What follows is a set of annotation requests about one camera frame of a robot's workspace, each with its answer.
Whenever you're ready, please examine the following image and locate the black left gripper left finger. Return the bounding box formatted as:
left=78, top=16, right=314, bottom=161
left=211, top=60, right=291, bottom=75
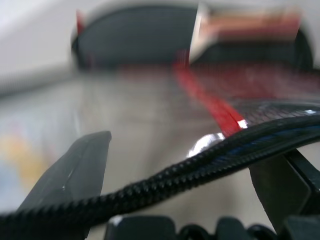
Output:
left=17, top=130, right=112, bottom=210

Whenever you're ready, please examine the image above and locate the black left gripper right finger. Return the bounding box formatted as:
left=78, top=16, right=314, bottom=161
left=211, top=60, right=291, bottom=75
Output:
left=249, top=148, right=320, bottom=226

